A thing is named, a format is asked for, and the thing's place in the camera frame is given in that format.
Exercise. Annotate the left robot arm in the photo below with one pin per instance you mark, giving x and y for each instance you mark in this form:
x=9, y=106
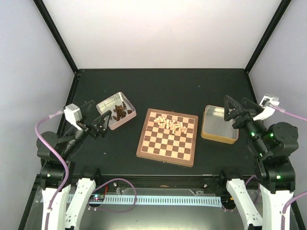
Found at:
x=57, y=169

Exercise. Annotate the yellow tin box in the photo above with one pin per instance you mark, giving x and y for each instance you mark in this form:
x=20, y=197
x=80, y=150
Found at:
x=215, y=128

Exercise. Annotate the pile of light chess pieces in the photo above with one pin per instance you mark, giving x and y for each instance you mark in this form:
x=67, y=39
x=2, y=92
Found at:
x=173, y=125

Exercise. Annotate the black frame post left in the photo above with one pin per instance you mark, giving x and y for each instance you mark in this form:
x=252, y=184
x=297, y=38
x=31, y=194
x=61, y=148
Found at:
x=56, y=35

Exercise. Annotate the black frame post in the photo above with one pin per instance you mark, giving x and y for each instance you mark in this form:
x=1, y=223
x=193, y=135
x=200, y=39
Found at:
x=277, y=16
x=56, y=35

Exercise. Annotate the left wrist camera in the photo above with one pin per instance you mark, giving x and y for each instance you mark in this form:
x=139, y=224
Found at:
x=73, y=115

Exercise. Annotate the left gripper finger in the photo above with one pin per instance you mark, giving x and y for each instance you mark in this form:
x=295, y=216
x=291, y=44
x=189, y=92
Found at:
x=86, y=108
x=102, y=122

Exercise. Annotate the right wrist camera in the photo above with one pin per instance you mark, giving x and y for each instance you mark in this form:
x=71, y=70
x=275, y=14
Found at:
x=267, y=103

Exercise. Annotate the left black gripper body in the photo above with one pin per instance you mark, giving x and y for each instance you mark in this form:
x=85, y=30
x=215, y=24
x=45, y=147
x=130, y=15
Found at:
x=94, y=131

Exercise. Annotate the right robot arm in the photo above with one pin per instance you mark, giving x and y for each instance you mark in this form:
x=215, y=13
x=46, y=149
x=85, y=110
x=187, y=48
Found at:
x=271, y=148

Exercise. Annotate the small circuit board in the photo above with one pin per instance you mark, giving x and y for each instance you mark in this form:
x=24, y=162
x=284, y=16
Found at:
x=97, y=198

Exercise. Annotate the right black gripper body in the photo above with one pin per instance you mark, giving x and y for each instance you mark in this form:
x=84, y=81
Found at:
x=242, y=123

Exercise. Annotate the pile of dark chess pieces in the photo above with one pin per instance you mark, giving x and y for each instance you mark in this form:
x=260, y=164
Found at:
x=121, y=111

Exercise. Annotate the black frame post right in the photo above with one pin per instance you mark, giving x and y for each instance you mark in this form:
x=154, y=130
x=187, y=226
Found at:
x=277, y=16

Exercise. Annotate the wooden chess board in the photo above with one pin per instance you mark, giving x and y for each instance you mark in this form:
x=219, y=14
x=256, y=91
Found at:
x=159, y=144

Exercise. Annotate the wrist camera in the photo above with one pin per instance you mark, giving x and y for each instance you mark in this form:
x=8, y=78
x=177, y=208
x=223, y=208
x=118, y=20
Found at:
x=267, y=103
x=73, y=115

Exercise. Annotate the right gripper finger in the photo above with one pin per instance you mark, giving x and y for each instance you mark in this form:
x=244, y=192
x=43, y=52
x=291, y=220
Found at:
x=252, y=108
x=232, y=108

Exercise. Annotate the light blue slotted cable duct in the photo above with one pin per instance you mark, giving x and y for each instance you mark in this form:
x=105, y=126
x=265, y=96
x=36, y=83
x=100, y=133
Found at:
x=161, y=200

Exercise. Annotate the pink embossed tin box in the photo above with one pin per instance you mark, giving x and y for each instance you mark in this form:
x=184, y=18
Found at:
x=112, y=103

